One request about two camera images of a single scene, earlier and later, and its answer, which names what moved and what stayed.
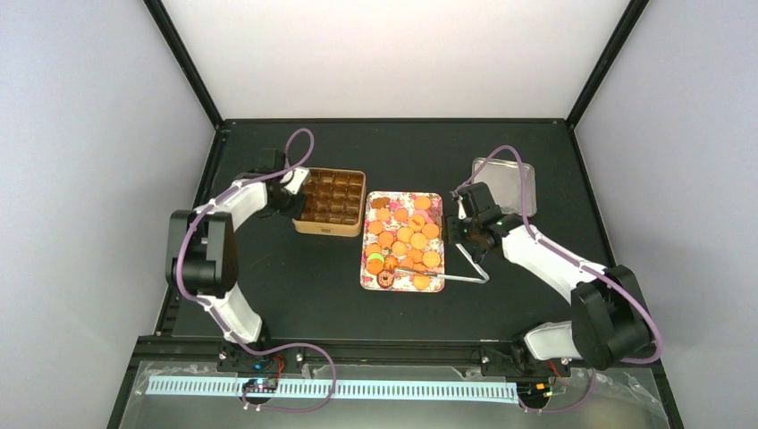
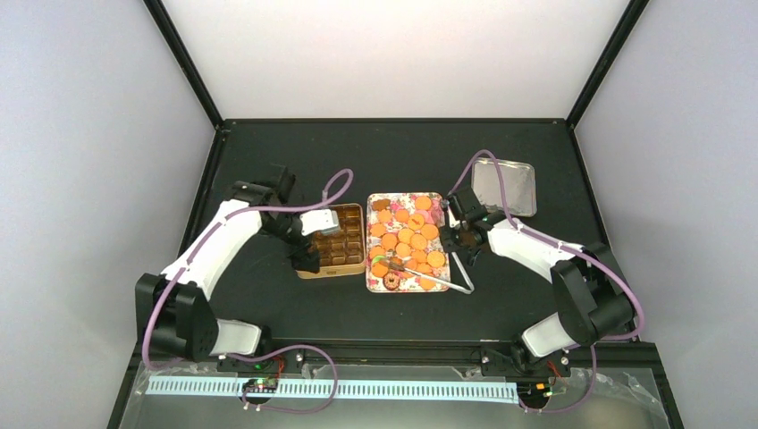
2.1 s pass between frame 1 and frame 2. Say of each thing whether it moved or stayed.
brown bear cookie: stayed
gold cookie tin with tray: moved
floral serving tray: stayed
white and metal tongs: moved
